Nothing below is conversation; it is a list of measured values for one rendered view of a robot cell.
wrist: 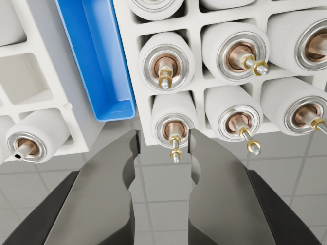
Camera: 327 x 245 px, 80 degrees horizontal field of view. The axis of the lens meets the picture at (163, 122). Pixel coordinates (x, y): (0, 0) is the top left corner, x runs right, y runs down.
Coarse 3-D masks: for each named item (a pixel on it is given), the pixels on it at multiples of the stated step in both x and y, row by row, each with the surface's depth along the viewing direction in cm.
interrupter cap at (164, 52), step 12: (156, 48) 30; (168, 48) 30; (144, 60) 31; (156, 60) 31; (168, 60) 31; (180, 60) 31; (144, 72) 32; (156, 72) 32; (180, 72) 32; (156, 84) 33; (180, 84) 33
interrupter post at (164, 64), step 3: (162, 63) 31; (165, 63) 30; (168, 63) 30; (162, 66) 29; (165, 66) 29; (168, 66) 29; (171, 66) 30; (159, 69) 29; (171, 69) 29; (159, 72) 29; (159, 75) 29; (171, 75) 29
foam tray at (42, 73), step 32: (32, 0) 36; (32, 32) 36; (64, 32) 45; (0, 64) 42; (32, 64) 50; (64, 64) 43; (0, 96) 42; (32, 96) 48; (64, 96) 42; (96, 128) 55
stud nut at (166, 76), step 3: (162, 75) 25; (165, 75) 25; (168, 75) 25; (159, 78) 25; (162, 78) 25; (165, 78) 25; (168, 78) 25; (171, 78) 25; (159, 81) 25; (171, 81) 25; (159, 84) 25; (171, 84) 25; (168, 87) 25
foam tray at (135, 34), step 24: (120, 0) 34; (192, 0) 33; (264, 0) 33; (288, 0) 33; (312, 0) 33; (120, 24) 35; (144, 24) 35; (168, 24) 35; (192, 24) 35; (264, 24) 35; (192, 48) 37; (288, 72) 39; (144, 96) 42; (192, 96) 50; (144, 120) 44; (264, 120) 45
